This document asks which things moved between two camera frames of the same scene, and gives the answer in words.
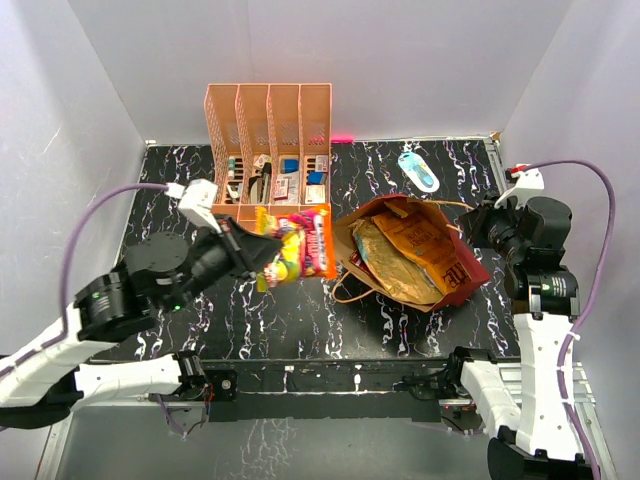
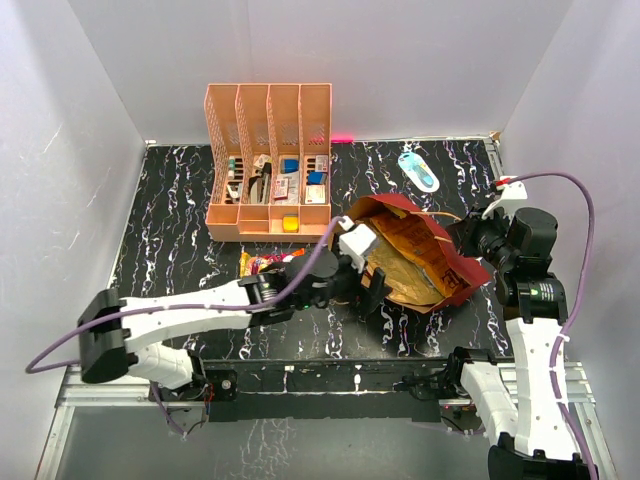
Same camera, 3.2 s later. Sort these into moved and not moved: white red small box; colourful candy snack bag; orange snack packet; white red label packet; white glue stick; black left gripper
Moved: colourful candy snack bag; black left gripper
Not moved: white red label packet; white red small box; orange snack packet; white glue stick
